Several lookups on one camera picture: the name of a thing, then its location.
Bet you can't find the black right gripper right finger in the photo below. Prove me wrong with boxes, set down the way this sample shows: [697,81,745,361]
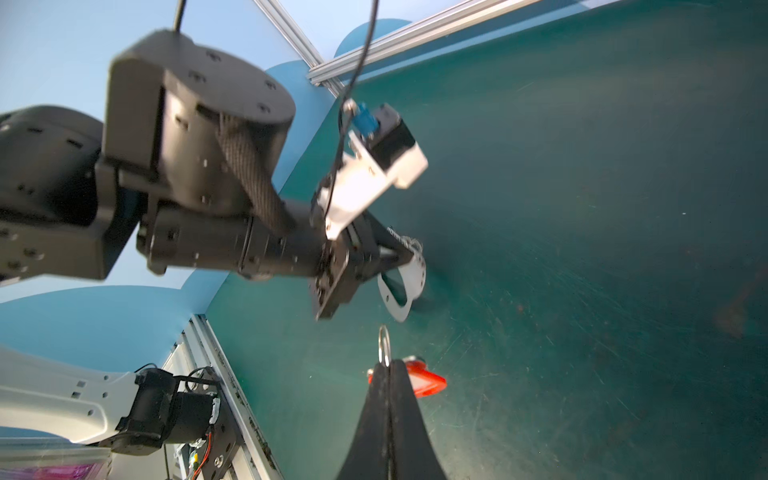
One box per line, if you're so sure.
[389,360,446,480]

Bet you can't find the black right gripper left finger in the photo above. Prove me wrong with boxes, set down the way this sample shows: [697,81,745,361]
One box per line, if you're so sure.
[337,363,390,480]

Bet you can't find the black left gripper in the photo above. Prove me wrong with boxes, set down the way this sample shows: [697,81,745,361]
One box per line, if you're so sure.
[309,211,415,321]

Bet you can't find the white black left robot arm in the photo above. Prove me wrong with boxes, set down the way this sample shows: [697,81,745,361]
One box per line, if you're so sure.
[1,30,427,319]

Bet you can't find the black left camera cable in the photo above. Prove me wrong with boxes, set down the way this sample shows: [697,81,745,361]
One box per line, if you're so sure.
[321,0,382,217]

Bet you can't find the aluminium left corner post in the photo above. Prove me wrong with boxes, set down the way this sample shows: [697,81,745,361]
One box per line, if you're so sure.
[253,0,325,69]

